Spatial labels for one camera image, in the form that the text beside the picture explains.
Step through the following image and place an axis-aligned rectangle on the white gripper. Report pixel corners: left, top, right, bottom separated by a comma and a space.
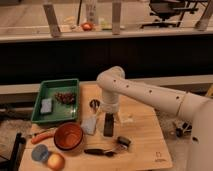
100, 101, 119, 137

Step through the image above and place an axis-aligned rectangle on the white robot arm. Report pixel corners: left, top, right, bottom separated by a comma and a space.
97, 66, 213, 171

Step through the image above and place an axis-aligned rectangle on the small metal measuring cup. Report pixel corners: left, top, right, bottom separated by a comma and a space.
89, 99, 100, 109

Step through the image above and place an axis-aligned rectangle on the grey cloth piece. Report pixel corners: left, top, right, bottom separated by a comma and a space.
81, 115, 97, 135

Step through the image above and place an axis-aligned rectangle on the wooden board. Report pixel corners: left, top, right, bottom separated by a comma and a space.
18, 81, 174, 171

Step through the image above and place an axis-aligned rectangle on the orange bowl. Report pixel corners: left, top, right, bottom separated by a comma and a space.
54, 122, 83, 151

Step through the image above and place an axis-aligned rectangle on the red grape bunch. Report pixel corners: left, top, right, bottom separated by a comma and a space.
55, 92, 75, 104

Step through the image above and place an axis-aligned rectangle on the green plastic tray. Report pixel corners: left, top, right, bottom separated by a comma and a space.
31, 78, 80, 124

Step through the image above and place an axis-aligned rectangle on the yellow red apple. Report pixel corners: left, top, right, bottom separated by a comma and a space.
47, 153, 65, 171

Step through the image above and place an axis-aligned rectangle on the blue sponge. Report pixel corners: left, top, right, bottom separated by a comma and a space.
40, 98, 52, 114

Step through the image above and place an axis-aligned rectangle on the orange carrot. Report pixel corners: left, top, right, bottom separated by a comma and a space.
31, 132, 54, 144

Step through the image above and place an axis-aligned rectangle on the blue round lid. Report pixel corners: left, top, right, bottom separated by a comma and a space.
31, 144, 49, 163

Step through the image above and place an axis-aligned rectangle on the red object on shelf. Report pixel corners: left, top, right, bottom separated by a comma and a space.
81, 22, 94, 31

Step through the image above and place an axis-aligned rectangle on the black office chair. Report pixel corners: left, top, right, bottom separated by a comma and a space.
141, 0, 198, 29

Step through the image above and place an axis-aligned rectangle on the black handled spoon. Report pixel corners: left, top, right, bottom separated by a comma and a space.
84, 149, 116, 157

